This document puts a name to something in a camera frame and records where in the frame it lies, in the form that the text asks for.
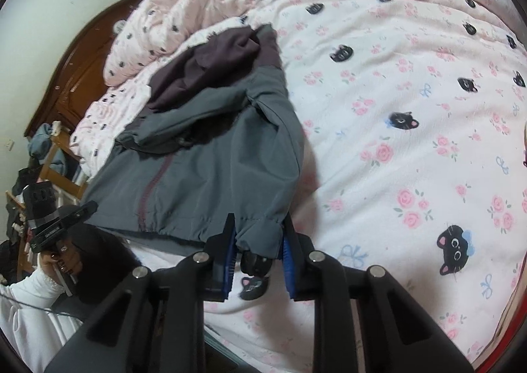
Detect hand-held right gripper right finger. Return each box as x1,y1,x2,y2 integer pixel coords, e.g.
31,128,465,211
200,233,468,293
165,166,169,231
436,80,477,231
281,214,474,373

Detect purple grey jacket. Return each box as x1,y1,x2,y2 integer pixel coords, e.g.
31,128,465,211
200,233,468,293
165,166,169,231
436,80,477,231
82,24,306,271

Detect pink cat print bed sheet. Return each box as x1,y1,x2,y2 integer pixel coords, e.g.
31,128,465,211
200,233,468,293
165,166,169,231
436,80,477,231
124,0,527,373

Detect wooden clothes rack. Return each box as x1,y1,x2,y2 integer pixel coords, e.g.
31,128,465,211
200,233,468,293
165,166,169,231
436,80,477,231
4,122,89,275

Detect person's dark hair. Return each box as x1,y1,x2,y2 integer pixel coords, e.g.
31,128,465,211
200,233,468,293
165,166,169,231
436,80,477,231
68,225,143,305

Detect brown wooden headboard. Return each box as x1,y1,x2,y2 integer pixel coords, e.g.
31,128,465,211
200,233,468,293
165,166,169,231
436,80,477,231
24,0,157,139

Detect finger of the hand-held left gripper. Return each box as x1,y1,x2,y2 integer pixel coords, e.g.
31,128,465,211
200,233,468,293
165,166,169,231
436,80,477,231
72,200,99,226

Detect person's left hand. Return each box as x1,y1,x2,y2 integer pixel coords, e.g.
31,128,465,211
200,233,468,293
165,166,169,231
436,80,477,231
37,244,82,286

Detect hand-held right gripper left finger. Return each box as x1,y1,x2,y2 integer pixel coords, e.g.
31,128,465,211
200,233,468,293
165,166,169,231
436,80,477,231
43,213,237,373

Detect blue clothes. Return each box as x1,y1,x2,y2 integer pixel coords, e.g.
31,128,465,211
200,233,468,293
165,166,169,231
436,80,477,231
28,123,69,176

